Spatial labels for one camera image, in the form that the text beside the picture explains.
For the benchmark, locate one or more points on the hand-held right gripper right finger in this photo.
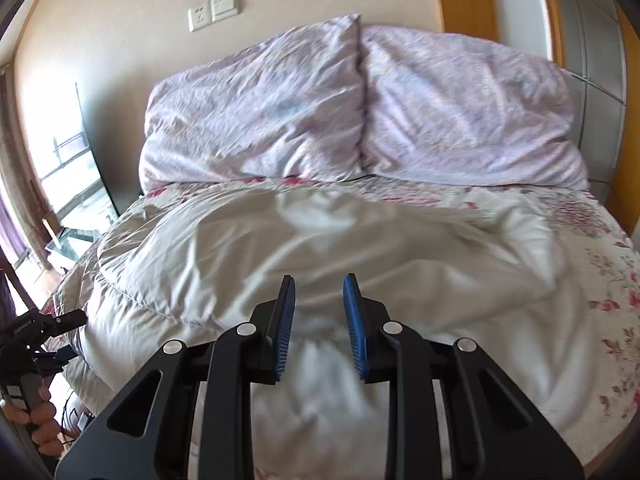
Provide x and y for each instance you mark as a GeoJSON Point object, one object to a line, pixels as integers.
{"type": "Point", "coordinates": [355, 330]}

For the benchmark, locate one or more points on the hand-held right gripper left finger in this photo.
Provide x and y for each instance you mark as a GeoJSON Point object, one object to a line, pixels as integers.
{"type": "Point", "coordinates": [282, 330]}

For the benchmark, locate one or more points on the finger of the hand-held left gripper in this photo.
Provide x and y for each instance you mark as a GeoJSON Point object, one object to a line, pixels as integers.
{"type": "Point", "coordinates": [57, 359]}
{"type": "Point", "coordinates": [70, 320]}

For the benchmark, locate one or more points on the white down jacket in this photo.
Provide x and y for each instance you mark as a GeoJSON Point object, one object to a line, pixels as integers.
{"type": "Point", "coordinates": [325, 250]}

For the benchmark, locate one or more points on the person's left hand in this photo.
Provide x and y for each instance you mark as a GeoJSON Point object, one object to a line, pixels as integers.
{"type": "Point", "coordinates": [42, 427]}

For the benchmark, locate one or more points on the glass television stand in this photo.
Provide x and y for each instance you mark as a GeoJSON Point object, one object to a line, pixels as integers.
{"type": "Point", "coordinates": [70, 245]}

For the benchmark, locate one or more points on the flat screen television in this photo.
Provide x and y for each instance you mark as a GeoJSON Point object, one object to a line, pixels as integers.
{"type": "Point", "coordinates": [75, 160]}

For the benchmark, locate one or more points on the lilac pillow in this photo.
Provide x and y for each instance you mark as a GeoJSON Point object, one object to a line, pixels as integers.
{"type": "Point", "coordinates": [465, 110]}
{"type": "Point", "coordinates": [260, 110]}

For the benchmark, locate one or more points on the floral bed sheet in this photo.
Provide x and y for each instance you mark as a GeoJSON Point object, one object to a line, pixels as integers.
{"type": "Point", "coordinates": [600, 280]}

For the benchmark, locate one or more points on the frosted glass door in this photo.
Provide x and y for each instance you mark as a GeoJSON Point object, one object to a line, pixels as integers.
{"type": "Point", "coordinates": [595, 50]}

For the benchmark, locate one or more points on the white wall socket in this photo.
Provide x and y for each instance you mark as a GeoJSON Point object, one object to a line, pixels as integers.
{"type": "Point", "coordinates": [199, 19]}

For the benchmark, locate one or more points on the white wall switch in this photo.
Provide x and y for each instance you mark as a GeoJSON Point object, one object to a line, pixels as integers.
{"type": "Point", "coordinates": [224, 6]}

